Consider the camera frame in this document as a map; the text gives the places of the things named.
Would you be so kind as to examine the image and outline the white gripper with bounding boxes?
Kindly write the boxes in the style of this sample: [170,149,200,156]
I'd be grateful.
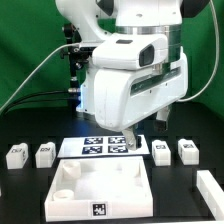
[94,52,188,150]

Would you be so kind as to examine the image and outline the white square tabletop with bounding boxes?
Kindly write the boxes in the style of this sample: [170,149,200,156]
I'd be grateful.
[45,156,153,222]

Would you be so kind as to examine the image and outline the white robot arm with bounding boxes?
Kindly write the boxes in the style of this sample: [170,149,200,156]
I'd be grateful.
[55,0,211,150]

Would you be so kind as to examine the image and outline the white sheet with tags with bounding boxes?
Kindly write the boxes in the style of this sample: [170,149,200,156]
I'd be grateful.
[58,135,149,158]

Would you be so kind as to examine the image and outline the white obstacle bar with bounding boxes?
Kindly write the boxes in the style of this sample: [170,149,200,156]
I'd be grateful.
[196,170,224,222]

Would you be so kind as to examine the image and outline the black cables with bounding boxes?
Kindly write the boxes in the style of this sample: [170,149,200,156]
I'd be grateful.
[0,89,81,116]

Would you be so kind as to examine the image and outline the grey camera on stand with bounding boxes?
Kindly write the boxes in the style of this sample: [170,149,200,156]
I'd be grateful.
[79,46,96,53]

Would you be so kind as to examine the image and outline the grey cable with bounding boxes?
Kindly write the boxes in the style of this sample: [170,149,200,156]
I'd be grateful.
[0,43,81,114]

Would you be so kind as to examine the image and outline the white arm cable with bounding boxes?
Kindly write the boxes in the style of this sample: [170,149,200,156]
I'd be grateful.
[178,0,221,103]

